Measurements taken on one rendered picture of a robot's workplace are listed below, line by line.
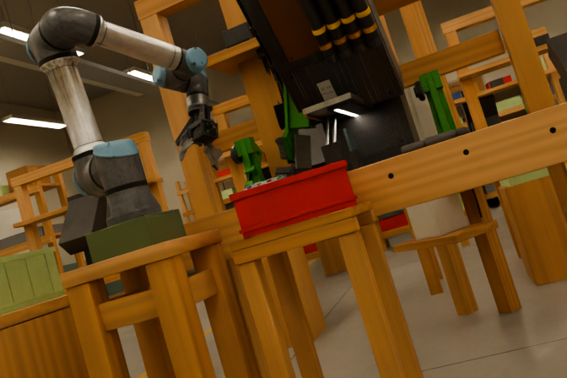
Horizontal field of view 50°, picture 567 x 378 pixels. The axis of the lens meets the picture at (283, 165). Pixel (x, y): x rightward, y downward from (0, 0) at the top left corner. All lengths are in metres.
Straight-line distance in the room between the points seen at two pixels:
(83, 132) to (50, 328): 0.61
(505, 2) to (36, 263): 1.87
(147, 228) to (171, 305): 0.21
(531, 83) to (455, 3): 10.10
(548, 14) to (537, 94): 10.14
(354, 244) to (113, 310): 0.63
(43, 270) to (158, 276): 0.75
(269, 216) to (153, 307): 0.36
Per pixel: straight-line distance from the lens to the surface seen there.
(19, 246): 7.48
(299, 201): 1.58
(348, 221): 1.51
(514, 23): 2.42
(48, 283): 2.22
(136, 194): 1.69
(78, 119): 1.86
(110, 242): 1.66
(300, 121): 2.11
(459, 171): 1.77
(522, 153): 1.77
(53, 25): 1.84
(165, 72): 2.04
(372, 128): 2.21
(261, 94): 2.56
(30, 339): 2.00
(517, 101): 11.52
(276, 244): 1.58
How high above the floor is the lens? 0.81
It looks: 5 degrees up
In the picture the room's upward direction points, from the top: 17 degrees counter-clockwise
